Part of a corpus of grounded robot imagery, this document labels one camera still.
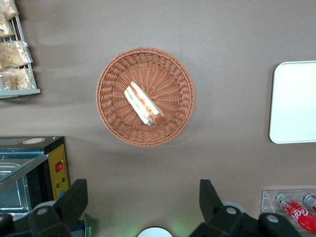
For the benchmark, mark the reddish brown wicker basket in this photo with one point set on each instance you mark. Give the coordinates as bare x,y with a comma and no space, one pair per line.
168,74

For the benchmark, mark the clear acrylic bottle rack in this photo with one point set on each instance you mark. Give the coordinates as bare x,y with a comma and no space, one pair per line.
267,202

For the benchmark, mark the triangle sandwich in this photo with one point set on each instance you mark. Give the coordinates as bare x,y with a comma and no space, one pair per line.
140,101

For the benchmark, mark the tray of wrapped pastries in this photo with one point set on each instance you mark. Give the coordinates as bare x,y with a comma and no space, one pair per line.
19,92

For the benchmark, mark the black glass food warmer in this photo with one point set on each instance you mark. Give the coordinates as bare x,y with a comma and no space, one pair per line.
55,153

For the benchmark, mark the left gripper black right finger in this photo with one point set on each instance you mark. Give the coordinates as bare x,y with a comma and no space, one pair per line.
212,200

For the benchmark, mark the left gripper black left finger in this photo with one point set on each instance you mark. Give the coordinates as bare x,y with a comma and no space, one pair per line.
71,197

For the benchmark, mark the cream white plastic tray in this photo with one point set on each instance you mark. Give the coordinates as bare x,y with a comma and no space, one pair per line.
293,103

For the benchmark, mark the clear bag of crackers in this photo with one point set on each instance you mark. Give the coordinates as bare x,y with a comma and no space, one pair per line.
5,26
13,53
17,79
8,7

